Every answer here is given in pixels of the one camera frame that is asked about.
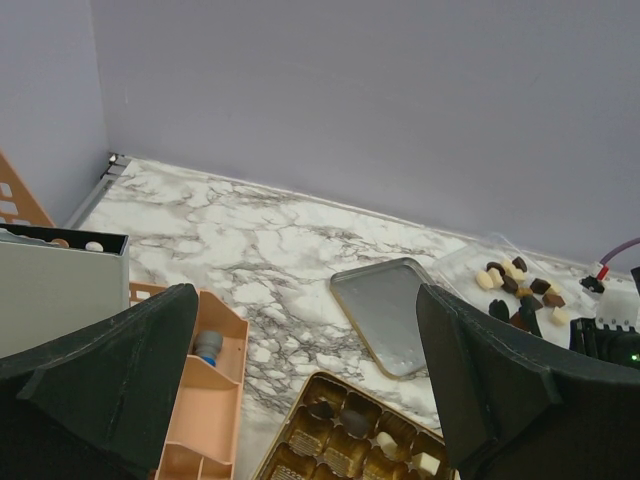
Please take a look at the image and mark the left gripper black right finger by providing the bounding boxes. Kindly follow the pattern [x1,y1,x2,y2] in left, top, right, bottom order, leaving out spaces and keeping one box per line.
[416,284,639,479]

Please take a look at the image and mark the grey blue glue stick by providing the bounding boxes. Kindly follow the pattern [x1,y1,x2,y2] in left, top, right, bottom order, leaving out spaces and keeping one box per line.
[194,330,224,367]

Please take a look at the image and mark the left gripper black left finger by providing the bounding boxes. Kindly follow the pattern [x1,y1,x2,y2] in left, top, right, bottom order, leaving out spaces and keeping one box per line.
[1,284,199,479]

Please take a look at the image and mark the white square chocolate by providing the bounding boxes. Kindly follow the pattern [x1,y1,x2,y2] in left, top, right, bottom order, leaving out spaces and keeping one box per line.
[501,259,514,274]

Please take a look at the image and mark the peach mesh file rack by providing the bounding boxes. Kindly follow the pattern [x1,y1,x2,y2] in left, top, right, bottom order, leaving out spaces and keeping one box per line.
[0,153,55,227]

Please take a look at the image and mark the clear plastic tray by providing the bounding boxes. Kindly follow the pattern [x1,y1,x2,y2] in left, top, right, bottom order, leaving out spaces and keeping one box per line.
[434,234,596,347]

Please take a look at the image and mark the silver tin lid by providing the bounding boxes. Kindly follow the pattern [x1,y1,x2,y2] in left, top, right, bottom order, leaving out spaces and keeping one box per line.
[329,257,432,379]

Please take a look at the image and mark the gold chocolate box tray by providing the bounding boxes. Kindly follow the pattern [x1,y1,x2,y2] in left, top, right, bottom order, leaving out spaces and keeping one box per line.
[254,371,459,480]

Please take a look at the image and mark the peach desk organizer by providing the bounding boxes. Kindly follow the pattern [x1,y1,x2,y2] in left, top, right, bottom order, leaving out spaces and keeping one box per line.
[150,289,249,479]

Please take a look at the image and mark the white board sheet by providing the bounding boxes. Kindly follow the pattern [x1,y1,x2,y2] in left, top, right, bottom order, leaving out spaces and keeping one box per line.
[1,223,130,357]

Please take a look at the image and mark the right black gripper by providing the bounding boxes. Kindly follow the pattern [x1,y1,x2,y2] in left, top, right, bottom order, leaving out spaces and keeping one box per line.
[569,318,639,370]

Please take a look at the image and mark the brown chocolate piece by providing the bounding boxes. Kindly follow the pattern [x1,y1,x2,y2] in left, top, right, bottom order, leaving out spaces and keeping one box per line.
[542,292,566,308]

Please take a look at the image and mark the dark oval chocolate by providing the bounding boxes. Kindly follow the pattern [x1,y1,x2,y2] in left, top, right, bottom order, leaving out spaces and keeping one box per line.
[340,409,370,438]

